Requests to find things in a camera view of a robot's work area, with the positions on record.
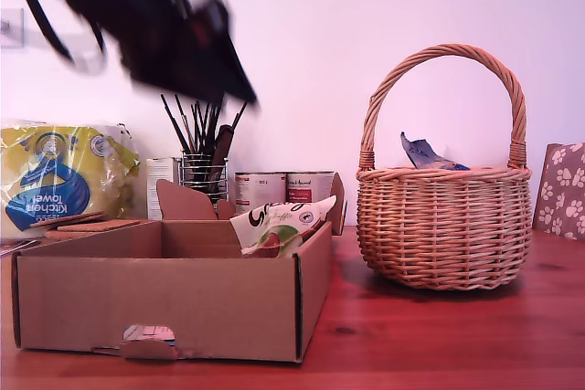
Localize chrome wire utensil holder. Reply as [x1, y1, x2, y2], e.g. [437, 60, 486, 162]
[180, 147, 229, 202]

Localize tin can with white label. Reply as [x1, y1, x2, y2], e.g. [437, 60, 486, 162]
[234, 171, 288, 217]

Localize yellow kitchen towel pack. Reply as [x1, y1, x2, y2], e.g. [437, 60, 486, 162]
[0, 122, 142, 241]

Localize open cardboard box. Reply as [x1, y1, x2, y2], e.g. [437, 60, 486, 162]
[11, 174, 348, 364]

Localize white Galaxy egg bag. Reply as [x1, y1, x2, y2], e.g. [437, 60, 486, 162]
[229, 195, 338, 258]

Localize thin black stick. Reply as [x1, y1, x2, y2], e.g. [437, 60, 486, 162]
[209, 100, 223, 153]
[230, 104, 248, 130]
[159, 93, 192, 156]
[173, 93, 198, 153]

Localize paw print cushion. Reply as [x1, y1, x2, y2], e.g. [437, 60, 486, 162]
[532, 142, 585, 241]

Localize white wall socket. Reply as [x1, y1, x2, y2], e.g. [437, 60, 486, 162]
[0, 6, 26, 48]

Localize square cork coaster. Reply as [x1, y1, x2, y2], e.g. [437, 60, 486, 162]
[44, 219, 142, 239]
[29, 210, 110, 230]

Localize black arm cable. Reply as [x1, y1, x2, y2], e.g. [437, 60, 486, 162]
[13, 0, 111, 77]

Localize tin can with red label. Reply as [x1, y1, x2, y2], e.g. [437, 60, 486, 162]
[285, 170, 337, 205]

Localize brown wooden tool handle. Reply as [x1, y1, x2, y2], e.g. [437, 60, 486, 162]
[213, 123, 235, 181]

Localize small white carton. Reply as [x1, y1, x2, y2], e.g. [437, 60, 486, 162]
[144, 156, 182, 221]

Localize woven wicker basket with handle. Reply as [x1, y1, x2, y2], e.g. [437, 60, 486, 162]
[355, 43, 535, 291]

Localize blue Terry's chocolate egg bag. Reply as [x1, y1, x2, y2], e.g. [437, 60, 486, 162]
[400, 131, 472, 172]

